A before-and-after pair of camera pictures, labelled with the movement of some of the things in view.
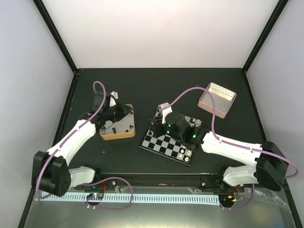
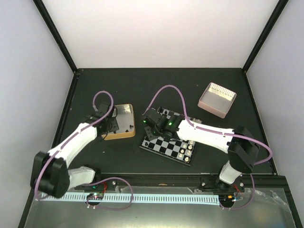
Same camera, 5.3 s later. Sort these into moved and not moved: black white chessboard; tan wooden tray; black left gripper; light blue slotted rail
Moved: black left gripper
Not moved: tan wooden tray; light blue slotted rail; black white chessboard
